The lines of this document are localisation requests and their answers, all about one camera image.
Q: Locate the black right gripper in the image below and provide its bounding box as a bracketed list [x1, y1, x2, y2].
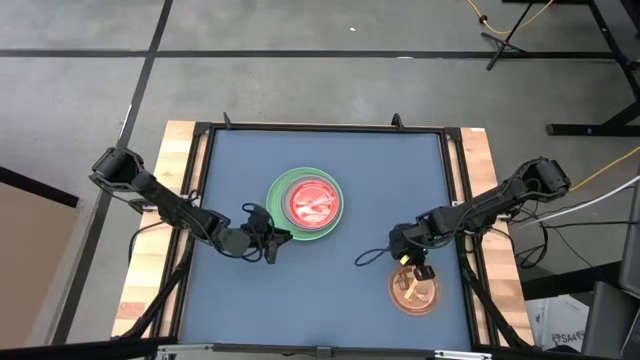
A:
[388, 223, 436, 282]

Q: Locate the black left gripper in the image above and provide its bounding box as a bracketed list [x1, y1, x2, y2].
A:
[240, 203, 294, 265]

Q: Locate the orange translucent plastic plate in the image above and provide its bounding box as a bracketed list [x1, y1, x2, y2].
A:
[387, 263, 442, 316]

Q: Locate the mauve pink plastic plate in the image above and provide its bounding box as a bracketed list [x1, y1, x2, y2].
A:
[280, 175, 343, 232]

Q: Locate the red translucent plastic plate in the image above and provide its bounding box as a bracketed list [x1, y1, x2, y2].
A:
[288, 179, 341, 226]

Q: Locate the green plastic plate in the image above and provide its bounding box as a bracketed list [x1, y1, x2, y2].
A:
[265, 166, 346, 242]

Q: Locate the silver aluminium bar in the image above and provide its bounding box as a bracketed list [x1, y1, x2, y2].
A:
[157, 342, 494, 360]

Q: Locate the white printed cardboard box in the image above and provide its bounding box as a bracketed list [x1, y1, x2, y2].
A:
[524, 293, 591, 352]

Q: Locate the grey chair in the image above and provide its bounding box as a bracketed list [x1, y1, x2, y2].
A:
[579, 169, 640, 360]

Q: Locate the black tripod stand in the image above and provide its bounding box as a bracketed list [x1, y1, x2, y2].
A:
[479, 0, 537, 72]

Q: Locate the brown board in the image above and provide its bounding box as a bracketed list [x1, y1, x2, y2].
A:
[0, 166, 80, 351]

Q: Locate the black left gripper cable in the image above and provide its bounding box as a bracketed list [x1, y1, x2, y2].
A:
[238, 201, 277, 264]

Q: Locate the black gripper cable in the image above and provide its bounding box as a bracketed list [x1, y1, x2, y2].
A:
[353, 246, 397, 268]
[238, 201, 277, 264]

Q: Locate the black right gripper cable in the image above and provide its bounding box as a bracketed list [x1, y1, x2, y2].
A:
[353, 246, 397, 268]

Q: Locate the black metal table frame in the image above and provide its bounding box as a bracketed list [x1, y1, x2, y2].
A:
[117, 112, 539, 360]

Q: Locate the black floor cable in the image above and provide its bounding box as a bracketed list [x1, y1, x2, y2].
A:
[512, 218, 640, 271]

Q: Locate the white floor cable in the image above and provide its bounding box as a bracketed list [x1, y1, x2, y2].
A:
[519, 174, 640, 229]

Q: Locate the yellow floor cable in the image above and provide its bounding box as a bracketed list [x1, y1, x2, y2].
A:
[569, 144, 640, 193]

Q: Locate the yellow cable with black plug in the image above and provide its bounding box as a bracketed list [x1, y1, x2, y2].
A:
[464, 0, 556, 36]

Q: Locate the black metal desk leg frame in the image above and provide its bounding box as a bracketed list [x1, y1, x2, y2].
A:
[502, 0, 640, 138]

